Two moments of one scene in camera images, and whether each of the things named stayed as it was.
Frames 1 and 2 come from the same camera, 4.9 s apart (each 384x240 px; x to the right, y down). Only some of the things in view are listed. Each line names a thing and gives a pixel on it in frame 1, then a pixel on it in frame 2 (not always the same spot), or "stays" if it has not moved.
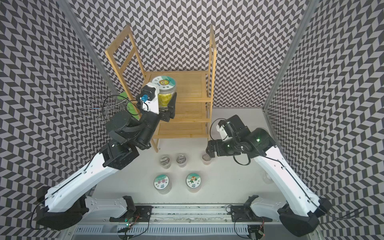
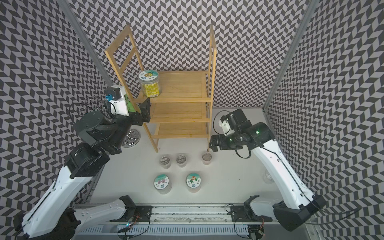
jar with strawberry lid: [193, 182] stays
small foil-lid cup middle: [181, 160] stays
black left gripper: [164, 114] → [145, 114]
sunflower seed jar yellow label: [164, 100] → [150, 81]
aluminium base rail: [181, 223] stays
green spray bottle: [131, 108] stays
